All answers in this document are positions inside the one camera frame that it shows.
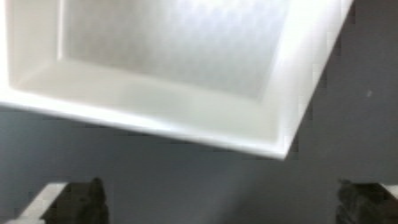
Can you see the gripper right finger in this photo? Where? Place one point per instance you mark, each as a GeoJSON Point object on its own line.
{"type": "Point", "coordinates": [366, 203]}

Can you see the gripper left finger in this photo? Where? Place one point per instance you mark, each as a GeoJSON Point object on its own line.
{"type": "Point", "coordinates": [79, 207]}

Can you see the white drawer box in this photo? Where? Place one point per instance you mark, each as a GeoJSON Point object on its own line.
{"type": "Point", "coordinates": [194, 69]}

